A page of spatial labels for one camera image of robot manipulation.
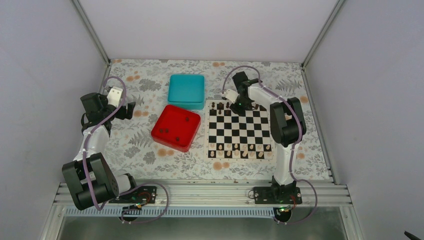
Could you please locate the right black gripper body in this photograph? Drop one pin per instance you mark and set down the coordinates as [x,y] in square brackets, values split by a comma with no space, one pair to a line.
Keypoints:
[244,104]

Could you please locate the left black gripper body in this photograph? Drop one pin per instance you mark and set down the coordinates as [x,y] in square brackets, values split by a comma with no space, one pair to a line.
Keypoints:
[122,115]

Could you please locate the red plastic tray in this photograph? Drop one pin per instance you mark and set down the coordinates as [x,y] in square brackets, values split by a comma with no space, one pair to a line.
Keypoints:
[176,128]

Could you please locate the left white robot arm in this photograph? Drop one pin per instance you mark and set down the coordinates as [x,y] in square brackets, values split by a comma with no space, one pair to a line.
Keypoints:
[89,179]

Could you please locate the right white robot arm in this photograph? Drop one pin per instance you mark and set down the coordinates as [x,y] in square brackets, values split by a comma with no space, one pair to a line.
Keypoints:
[287,127]

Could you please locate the floral patterned table mat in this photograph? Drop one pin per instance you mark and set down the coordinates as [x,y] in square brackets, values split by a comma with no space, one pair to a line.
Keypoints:
[132,150]

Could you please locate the black white chessboard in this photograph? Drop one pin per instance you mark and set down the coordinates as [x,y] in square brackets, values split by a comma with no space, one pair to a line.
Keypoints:
[233,138]

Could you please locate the teal plastic box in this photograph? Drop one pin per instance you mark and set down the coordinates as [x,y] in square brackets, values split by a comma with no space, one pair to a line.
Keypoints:
[187,91]

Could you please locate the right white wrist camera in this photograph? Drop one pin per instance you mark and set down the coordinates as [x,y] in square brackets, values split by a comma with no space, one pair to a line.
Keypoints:
[230,95]

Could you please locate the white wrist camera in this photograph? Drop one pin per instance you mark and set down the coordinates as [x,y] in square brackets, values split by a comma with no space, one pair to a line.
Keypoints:
[114,96]
[230,95]

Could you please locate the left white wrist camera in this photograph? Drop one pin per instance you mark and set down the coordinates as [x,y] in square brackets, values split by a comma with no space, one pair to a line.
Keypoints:
[114,96]

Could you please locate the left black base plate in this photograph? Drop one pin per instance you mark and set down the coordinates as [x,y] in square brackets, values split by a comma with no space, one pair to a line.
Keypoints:
[143,195]

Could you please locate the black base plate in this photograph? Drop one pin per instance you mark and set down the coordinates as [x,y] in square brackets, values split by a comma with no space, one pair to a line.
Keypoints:
[263,195]
[143,195]

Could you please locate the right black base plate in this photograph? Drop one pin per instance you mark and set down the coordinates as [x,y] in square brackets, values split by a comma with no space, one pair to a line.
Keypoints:
[263,195]

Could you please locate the aluminium corner post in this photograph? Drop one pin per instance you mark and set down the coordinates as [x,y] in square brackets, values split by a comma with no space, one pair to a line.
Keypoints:
[91,31]

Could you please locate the aluminium mounting rail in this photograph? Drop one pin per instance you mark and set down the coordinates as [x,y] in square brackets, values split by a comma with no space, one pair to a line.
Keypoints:
[235,193]

